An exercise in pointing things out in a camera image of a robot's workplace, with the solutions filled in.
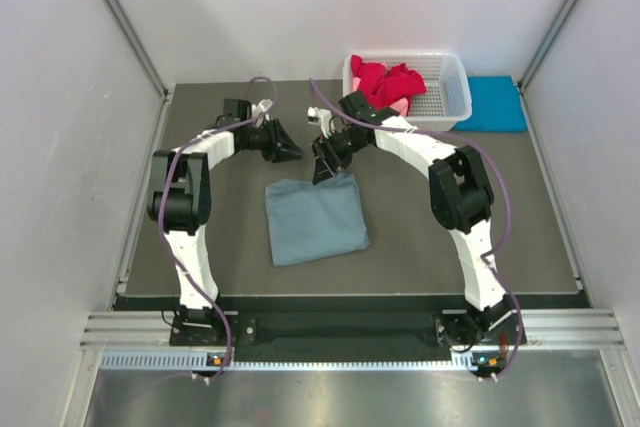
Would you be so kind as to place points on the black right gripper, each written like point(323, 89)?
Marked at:
point(322, 171)

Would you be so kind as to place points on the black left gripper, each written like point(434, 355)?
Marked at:
point(279, 137)

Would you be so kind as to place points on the grey-blue t-shirt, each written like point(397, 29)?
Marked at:
point(309, 222)

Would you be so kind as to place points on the red t-shirt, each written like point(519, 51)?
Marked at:
point(368, 75)

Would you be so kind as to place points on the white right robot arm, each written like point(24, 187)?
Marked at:
point(460, 192)

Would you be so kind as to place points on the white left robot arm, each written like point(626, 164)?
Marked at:
point(180, 197)

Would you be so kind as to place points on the pink t-shirt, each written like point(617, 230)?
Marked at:
point(390, 93)

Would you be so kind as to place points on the white plastic laundry basket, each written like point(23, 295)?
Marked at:
point(447, 100)

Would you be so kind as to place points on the folded turquoise t-shirt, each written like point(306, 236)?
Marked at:
point(496, 106)

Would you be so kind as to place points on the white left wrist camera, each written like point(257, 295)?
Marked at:
point(260, 112)

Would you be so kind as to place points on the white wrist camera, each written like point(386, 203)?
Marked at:
point(320, 118)
point(260, 112)

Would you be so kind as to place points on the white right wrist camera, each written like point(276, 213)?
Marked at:
point(320, 118)

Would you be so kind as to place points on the grey slotted cable duct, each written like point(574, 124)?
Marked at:
point(211, 362)

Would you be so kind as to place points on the left aluminium corner post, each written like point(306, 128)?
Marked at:
point(132, 39)

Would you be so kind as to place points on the aluminium corner post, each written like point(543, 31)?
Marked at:
point(551, 34)
point(132, 39)

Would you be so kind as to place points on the aluminium front frame rail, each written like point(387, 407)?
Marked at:
point(555, 329)

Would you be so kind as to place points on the right aluminium corner post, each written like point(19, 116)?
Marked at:
point(551, 34)

